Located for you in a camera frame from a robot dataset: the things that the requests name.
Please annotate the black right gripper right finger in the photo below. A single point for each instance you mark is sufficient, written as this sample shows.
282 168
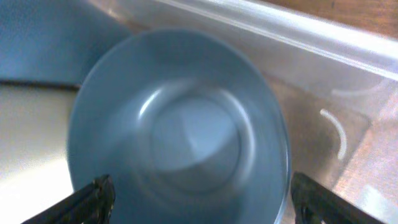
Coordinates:
313 203

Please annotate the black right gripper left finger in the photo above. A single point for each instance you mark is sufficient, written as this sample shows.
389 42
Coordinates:
91 204

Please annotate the cream cup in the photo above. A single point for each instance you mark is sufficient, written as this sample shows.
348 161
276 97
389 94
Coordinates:
34 170

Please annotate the blue bowl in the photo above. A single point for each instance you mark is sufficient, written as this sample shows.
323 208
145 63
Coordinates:
187 128

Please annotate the blue cup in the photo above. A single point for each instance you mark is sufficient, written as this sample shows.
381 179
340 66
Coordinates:
55 42

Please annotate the clear plastic storage container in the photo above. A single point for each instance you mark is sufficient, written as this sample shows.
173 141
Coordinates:
337 87

